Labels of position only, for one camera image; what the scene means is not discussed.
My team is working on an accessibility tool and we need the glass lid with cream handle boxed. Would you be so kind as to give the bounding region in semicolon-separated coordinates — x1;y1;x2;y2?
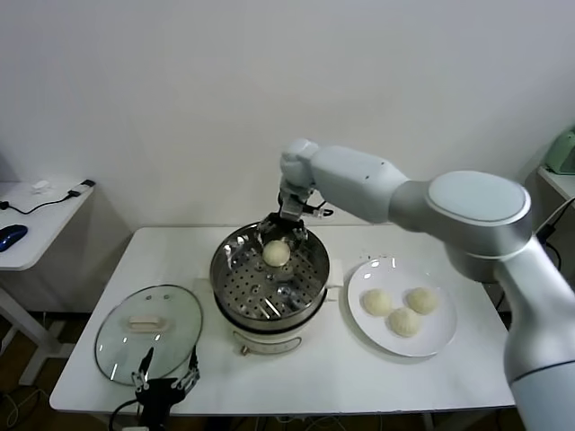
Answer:
93;283;204;387

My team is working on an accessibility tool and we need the blue computer mouse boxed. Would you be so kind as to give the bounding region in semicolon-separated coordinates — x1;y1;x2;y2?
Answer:
0;224;29;251

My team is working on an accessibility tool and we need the black cable with plug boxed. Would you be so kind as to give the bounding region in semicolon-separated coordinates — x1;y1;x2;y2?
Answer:
536;223;562;270

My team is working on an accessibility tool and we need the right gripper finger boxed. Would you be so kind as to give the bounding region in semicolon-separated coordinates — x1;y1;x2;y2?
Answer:
290;218;309;253
256;213;283;247

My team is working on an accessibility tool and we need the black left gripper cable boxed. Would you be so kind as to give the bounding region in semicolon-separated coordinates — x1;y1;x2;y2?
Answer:
110;398;146;431

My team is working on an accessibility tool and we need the white electric cooker base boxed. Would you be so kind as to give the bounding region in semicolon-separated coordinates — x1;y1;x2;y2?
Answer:
192;259;343;358

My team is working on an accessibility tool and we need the white side table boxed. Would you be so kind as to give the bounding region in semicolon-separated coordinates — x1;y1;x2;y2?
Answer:
536;165;575;203
0;180;96;388

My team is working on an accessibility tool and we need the white steamed baozi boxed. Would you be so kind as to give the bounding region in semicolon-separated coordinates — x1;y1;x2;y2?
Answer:
361;288;394;317
261;240;290;267
406;286;440;315
387;307;422;338

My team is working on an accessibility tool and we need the white round plate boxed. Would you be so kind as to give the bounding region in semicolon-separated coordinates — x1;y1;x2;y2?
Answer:
346;257;458;359

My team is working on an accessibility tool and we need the green appliance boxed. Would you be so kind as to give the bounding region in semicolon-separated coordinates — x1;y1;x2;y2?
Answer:
545;128;575;176

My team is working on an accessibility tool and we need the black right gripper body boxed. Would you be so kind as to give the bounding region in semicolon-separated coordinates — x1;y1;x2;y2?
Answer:
277;187;315;224

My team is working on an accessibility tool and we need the stainless steel steamer basket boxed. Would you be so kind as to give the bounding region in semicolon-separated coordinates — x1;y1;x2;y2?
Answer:
209;222;332;321

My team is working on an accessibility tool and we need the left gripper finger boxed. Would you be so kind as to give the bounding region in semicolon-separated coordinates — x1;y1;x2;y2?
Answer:
175;348;201;390
131;347;154;391

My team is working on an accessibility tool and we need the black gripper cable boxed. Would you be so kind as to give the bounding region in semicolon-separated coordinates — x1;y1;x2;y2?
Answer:
110;398;146;431
304;200;336;220

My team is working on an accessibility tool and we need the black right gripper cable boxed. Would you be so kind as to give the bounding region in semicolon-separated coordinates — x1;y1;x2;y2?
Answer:
304;200;336;220

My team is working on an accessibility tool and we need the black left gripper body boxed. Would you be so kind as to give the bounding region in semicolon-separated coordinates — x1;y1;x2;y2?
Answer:
133;378;188;418

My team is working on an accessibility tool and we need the black charging cable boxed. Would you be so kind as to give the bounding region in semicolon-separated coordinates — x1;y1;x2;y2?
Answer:
0;190;80;216

